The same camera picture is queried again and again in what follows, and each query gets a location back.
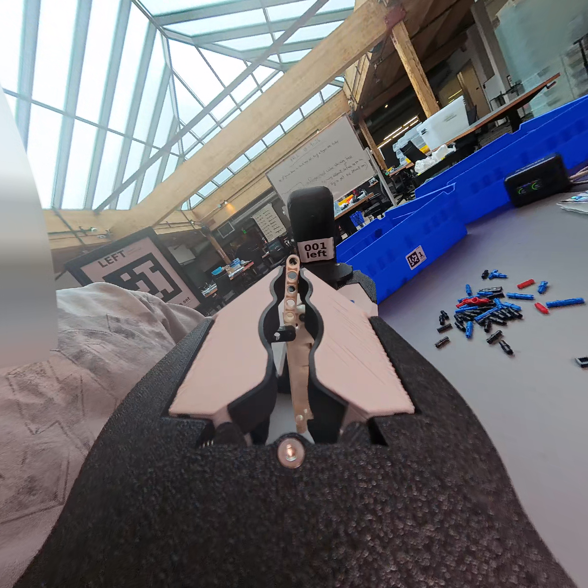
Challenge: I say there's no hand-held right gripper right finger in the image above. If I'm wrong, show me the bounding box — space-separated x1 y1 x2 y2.
300 270 416 420

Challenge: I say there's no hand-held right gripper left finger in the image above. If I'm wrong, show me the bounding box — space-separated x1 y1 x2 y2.
168 268 284 422

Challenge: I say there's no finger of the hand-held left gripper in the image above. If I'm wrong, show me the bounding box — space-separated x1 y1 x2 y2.
339 285 369 314

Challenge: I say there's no blue white car side panel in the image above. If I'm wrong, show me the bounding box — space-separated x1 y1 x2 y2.
274 255 318 435

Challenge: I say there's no grey desk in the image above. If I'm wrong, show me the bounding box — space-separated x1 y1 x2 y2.
377 177 588 579

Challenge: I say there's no paper flip chart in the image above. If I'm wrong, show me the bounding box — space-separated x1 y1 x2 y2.
252 203 288 243

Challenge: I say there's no whiteboard on stand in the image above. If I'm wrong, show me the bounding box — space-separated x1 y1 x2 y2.
266 113 383 208

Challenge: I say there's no blue storage bin with tag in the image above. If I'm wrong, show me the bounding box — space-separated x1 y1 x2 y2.
335 192 469 305

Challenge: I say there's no person's grey sweatshirt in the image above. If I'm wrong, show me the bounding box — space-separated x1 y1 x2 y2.
0 281 209 533

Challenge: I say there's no pile of connector pins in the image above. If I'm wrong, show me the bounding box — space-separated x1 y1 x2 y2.
435 268 586 356

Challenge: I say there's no framed marker sign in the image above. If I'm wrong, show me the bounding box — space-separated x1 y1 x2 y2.
64 226 208 314

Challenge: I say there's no white plastic bag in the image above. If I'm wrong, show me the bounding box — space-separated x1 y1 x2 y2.
415 144 456 174

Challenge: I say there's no white storage box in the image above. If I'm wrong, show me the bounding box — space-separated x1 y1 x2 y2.
419 98 472 149

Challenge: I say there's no long blue storage bin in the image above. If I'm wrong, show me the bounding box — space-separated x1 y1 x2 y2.
413 93 588 222

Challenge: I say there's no black power bank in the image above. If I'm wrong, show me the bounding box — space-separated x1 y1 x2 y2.
504 154 571 208

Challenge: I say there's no wooden top table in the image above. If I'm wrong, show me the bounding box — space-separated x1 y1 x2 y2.
452 73 562 135

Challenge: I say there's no shiny sticker sheet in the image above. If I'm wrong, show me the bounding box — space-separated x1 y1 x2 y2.
557 190 588 215

